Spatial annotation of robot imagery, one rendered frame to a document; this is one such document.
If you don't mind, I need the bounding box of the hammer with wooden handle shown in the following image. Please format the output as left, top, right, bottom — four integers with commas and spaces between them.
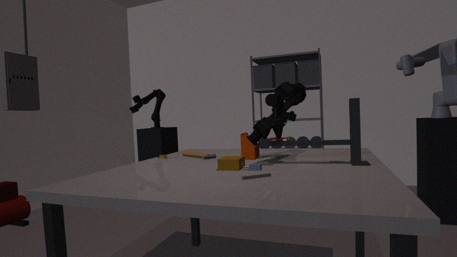
182, 151, 216, 159

